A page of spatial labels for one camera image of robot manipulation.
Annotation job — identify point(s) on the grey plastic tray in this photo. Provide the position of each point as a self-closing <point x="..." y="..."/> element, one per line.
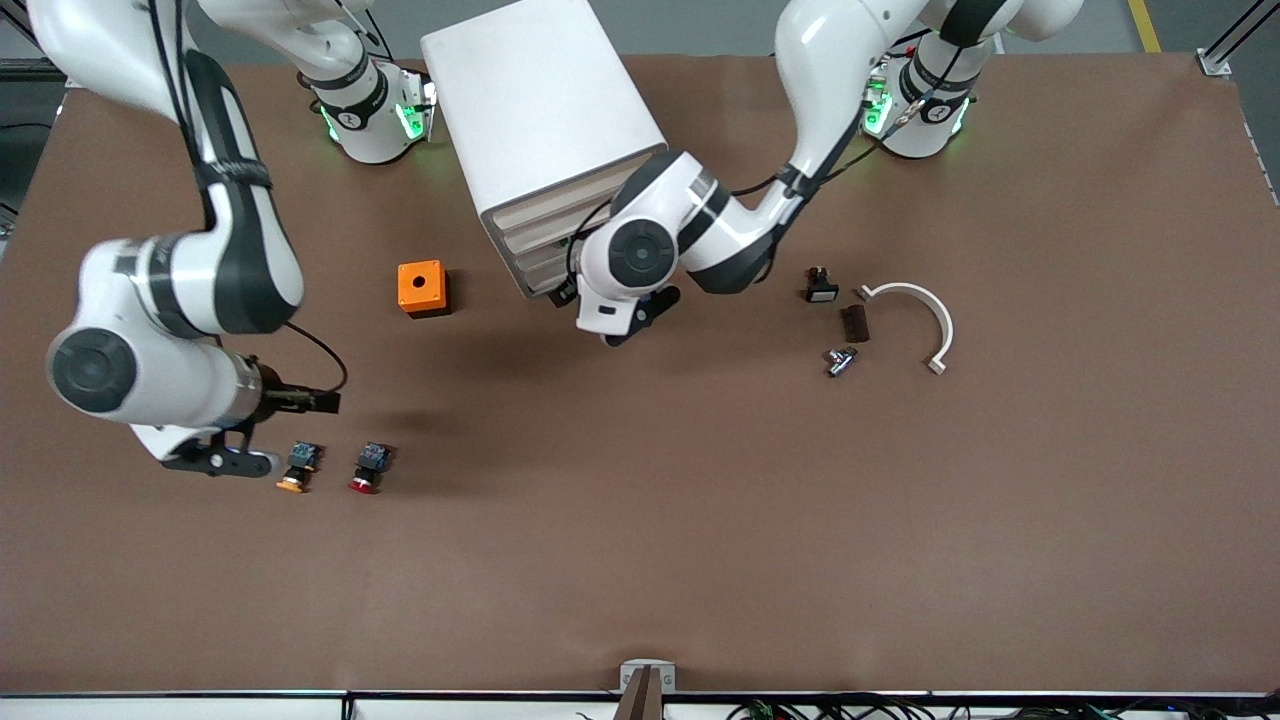
<point x="535" y="258"/>

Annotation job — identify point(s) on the yellow push button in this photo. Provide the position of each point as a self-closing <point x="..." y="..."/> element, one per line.
<point x="300" y="460"/>

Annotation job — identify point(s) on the aluminium frame post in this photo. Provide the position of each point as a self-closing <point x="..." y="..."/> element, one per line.
<point x="1222" y="55"/>

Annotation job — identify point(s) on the orange button enclosure box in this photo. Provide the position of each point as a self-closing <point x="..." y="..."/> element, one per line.
<point x="420" y="285"/>

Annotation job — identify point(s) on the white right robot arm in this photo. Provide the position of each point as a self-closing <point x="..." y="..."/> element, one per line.
<point x="230" y="250"/>

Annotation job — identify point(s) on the white table edge rail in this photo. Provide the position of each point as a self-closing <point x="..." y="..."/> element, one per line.
<point x="200" y="705"/>

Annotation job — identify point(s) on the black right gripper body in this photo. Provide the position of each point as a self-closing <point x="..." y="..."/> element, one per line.
<point x="276" y="402"/>

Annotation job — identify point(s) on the white curved bracket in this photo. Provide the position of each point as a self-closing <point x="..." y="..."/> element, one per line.
<point x="945" y="325"/>

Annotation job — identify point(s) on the small silver metal connector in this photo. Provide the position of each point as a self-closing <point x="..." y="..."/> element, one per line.
<point x="840" y="362"/>

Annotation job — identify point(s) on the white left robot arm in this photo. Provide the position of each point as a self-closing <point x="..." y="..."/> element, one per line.
<point x="830" y="50"/>

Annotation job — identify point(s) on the brown terminal block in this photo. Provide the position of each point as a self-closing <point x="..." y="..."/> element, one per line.
<point x="856" y="325"/>

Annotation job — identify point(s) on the black switch white face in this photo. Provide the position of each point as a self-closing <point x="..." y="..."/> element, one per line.
<point x="822" y="290"/>

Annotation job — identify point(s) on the red push button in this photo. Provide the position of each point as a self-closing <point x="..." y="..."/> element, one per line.
<point x="370" y="468"/>

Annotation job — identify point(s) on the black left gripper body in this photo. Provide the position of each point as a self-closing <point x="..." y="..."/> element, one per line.
<point x="563" y="291"/>

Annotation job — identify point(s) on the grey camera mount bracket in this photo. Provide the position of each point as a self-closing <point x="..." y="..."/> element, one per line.
<point x="647" y="678"/>

